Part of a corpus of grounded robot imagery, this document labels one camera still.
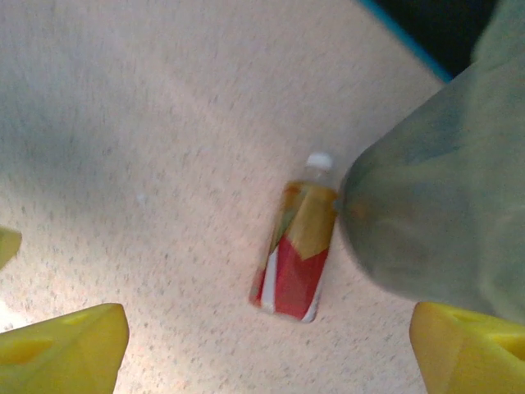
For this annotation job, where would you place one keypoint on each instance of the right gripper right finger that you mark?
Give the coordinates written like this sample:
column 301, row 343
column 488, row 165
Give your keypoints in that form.
column 471, row 357

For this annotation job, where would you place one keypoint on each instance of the red gold label bottle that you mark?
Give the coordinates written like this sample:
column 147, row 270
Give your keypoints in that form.
column 299, row 267

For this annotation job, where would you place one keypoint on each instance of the grey waste bin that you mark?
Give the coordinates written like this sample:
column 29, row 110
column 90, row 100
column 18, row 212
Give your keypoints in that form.
column 430, row 205

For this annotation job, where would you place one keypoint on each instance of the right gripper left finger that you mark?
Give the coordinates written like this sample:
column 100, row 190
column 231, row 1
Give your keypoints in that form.
column 61, row 353

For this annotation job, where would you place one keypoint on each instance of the green plastic bin liner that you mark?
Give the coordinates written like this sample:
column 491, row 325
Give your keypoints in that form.
column 504, row 33

